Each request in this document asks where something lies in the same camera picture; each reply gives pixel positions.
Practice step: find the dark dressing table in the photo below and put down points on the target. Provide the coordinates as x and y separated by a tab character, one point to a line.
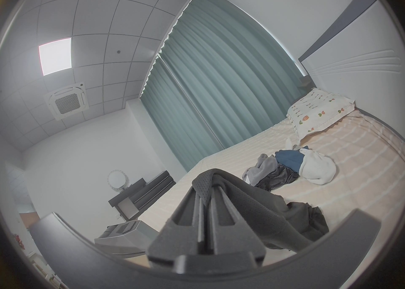
125	193

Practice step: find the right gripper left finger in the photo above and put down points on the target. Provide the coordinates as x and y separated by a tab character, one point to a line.
177	234

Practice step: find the bed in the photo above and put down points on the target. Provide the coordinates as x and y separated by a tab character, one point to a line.
348	170

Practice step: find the grey bedside table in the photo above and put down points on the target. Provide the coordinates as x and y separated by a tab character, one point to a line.
306	83

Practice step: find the black chest of drawers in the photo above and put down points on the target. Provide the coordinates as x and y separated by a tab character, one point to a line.
155	186

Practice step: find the square ceiling light panel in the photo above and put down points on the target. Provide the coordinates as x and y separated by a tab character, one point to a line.
55	56

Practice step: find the black T-shirt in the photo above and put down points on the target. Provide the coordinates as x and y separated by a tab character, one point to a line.
269	215

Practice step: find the pile of clothes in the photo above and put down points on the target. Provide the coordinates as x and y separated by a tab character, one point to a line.
316	167

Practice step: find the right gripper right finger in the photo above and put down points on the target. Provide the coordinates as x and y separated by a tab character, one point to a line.
234	237

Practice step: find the white printed pillow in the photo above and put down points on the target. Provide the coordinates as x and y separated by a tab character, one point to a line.
316	113

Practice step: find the blue-green curtain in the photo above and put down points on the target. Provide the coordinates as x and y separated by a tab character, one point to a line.
177	117
234	69

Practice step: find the round white mirror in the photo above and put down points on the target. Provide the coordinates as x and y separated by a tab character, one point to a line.
117	180

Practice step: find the ceiling air conditioner vent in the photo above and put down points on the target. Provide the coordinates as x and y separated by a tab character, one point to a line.
67	101

